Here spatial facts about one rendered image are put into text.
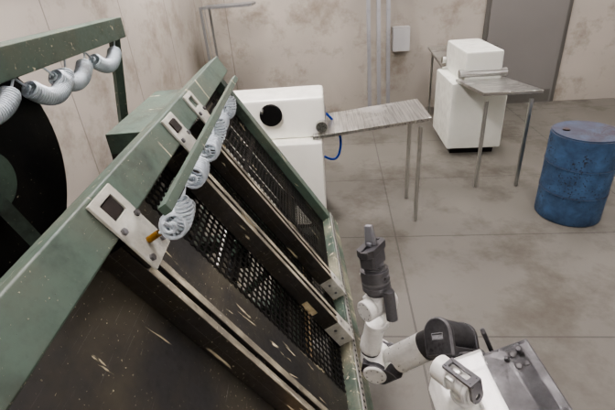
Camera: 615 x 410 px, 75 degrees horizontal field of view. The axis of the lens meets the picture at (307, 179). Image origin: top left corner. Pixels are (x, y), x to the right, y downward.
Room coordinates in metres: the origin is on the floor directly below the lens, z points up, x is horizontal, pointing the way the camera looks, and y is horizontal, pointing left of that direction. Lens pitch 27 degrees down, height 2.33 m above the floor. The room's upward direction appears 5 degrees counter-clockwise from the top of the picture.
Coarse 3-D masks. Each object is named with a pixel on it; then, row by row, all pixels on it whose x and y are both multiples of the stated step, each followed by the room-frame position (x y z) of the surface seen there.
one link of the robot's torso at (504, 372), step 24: (456, 360) 0.74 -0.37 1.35; (480, 360) 0.72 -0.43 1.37; (504, 360) 0.69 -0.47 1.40; (528, 360) 0.68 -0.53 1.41; (432, 384) 0.71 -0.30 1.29; (504, 384) 0.63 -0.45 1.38; (528, 384) 0.62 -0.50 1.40; (552, 384) 0.60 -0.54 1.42; (456, 408) 0.62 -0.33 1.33; (480, 408) 0.60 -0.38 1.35; (504, 408) 0.58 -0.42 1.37; (528, 408) 0.57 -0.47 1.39; (552, 408) 0.55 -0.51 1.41
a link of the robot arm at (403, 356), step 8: (392, 344) 0.95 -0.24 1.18; (400, 344) 0.90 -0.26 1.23; (408, 344) 0.88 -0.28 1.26; (384, 352) 0.91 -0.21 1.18; (392, 352) 0.89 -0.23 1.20; (400, 352) 0.88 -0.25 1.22; (408, 352) 0.86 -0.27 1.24; (416, 352) 0.85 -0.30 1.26; (384, 360) 0.89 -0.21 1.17; (392, 360) 0.88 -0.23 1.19; (400, 360) 0.86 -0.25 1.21; (408, 360) 0.85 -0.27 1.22; (416, 360) 0.84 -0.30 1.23; (424, 360) 0.83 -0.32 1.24; (368, 368) 0.87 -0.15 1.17; (376, 368) 0.86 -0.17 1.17; (384, 368) 0.87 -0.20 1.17; (392, 368) 0.86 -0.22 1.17; (400, 368) 0.86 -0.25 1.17; (408, 368) 0.85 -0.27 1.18; (368, 376) 0.87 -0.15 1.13; (376, 376) 0.86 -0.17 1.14; (384, 376) 0.85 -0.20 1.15; (392, 376) 0.85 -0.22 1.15; (400, 376) 0.85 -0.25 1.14
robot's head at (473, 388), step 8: (448, 360) 0.66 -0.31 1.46; (448, 368) 0.64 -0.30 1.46; (464, 368) 0.63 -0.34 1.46; (456, 376) 0.61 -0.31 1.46; (472, 376) 0.60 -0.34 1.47; (464, 384) 0.59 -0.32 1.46; (472, 384) 0.58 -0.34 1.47; (480, 384) 0.59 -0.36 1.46; (464, 392) 0.58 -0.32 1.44; (472, 392) 0.57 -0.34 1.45; (480, 392) 0.58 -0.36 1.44; (464, 400) 0.58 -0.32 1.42; (472, 400) 0.57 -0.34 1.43; (480, 400) 0.58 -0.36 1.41
